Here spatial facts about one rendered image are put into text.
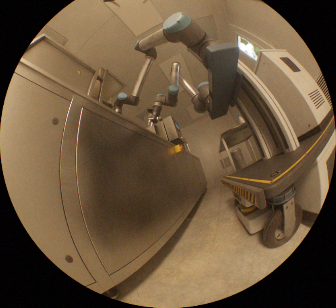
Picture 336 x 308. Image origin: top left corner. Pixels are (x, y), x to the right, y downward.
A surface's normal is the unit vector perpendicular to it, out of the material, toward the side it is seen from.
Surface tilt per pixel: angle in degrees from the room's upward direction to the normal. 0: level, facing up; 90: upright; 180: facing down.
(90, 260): 90
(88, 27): 180
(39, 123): 90
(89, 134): 90
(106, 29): 180
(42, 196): 90
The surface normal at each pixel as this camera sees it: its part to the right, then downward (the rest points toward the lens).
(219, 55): 0.27, 0.89
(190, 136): -0.42, -0.24
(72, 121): 0.87, -0.39
